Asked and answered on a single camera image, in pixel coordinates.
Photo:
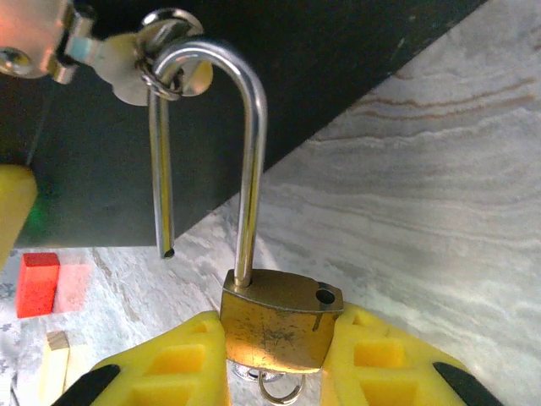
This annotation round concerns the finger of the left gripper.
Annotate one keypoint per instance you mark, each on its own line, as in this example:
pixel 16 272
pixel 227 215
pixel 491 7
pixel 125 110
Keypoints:
pixel 14 211

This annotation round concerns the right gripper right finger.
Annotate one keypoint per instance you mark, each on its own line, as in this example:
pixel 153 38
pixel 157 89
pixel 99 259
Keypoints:
pixel 389 363

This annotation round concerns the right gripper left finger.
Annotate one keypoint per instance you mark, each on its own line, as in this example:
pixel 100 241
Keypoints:
pixel 177 368

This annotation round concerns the brass padlock long steel shackle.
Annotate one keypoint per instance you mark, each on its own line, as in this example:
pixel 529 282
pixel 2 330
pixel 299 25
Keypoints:
pixel 274 334

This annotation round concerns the red wooden block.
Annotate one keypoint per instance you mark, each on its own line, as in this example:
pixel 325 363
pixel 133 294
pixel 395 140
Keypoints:
pixel 36 287

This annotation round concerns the plain wooden block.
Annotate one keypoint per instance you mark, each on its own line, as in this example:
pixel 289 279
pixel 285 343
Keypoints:
pixel 53 363

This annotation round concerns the black hard case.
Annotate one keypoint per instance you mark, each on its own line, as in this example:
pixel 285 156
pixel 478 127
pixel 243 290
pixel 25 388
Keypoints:
pixel 321 63

